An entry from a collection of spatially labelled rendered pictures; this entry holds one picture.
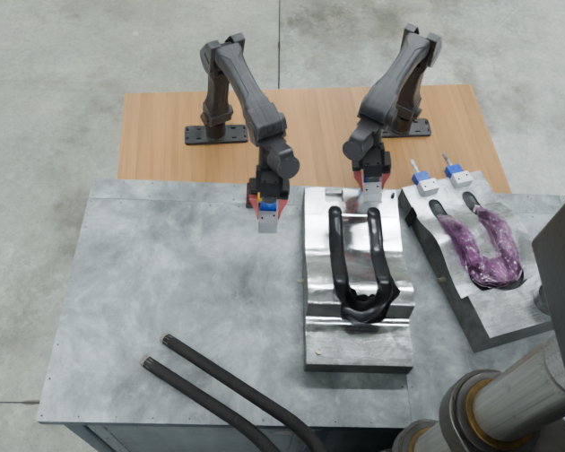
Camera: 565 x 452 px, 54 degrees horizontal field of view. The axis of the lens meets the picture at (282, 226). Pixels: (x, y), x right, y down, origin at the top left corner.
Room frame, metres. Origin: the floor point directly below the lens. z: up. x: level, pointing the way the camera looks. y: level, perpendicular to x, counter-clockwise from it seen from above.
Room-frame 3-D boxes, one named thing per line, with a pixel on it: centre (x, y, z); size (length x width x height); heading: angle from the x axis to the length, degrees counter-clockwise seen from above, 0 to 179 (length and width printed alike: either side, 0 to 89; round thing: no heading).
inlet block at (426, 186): (1.02, -0.39, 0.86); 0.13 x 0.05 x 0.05; 21
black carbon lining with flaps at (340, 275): (0.70, -0.21, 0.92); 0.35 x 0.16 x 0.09; 4
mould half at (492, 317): (0.79, -0.55, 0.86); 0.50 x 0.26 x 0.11; 21
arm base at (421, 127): (1.26, -0.35, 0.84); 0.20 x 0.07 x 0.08; 100
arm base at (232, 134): (1.16, 0.24, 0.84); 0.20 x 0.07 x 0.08; 100
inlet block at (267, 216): (0.81, 0.04, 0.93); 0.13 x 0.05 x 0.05; 4
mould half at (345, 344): (0.68, -0.20, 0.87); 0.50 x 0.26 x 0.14; 4
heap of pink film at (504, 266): (0.79, -0.54, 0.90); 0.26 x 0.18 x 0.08; 21
